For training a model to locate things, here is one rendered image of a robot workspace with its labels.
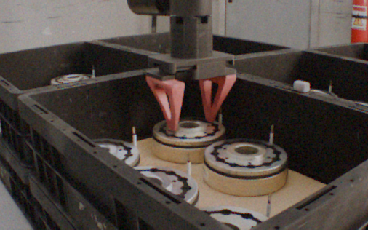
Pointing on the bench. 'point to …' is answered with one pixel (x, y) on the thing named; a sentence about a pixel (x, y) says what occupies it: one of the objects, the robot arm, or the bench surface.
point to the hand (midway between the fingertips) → (191, 119)
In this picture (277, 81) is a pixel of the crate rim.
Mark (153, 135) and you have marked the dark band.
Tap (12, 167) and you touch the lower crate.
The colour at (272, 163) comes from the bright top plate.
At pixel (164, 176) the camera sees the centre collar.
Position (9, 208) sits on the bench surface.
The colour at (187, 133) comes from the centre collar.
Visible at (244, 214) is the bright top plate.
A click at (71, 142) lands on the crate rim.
